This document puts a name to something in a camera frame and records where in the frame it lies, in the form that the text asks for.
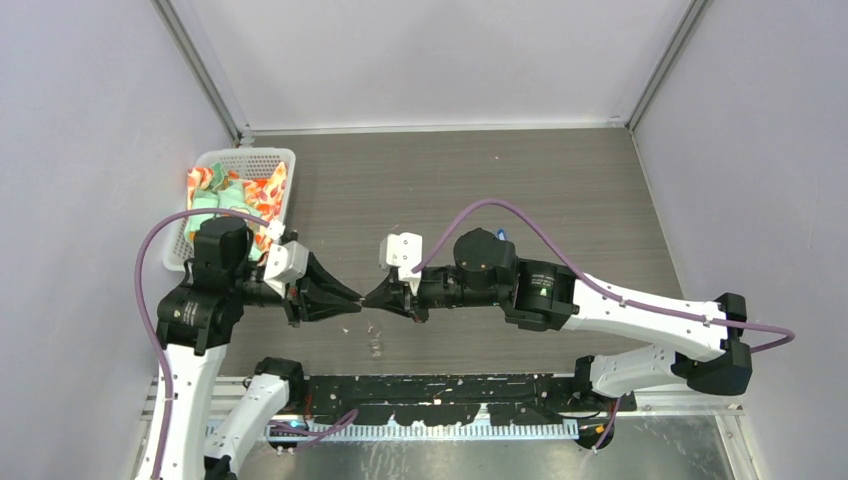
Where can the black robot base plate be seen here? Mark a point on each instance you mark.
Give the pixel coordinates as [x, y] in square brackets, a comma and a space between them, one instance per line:
[444, 400]

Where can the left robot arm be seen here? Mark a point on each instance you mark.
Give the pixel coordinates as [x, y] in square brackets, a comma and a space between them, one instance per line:
[192, 327]

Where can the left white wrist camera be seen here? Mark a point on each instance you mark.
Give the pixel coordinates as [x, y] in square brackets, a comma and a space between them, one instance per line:
[285, 265]

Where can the colourful patterned cloth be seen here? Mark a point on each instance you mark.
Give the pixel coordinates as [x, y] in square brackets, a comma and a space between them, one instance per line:
[219, 187]

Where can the aluminium frame rail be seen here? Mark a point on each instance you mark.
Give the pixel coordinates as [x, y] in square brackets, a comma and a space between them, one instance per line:
[665, 400]

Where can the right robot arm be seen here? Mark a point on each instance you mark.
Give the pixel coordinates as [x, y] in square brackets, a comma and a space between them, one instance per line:
[686, 342]

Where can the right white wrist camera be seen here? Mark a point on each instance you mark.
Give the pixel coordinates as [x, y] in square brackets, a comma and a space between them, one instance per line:
[403, 252]

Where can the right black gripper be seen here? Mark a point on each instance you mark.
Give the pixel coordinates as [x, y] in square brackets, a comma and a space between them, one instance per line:
[394, 290]

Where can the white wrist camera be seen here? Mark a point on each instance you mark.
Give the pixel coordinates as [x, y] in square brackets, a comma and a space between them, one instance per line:
[403, 252]
[285, 265]

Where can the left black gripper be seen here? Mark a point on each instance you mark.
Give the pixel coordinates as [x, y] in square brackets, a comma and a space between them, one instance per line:
[310, 296]

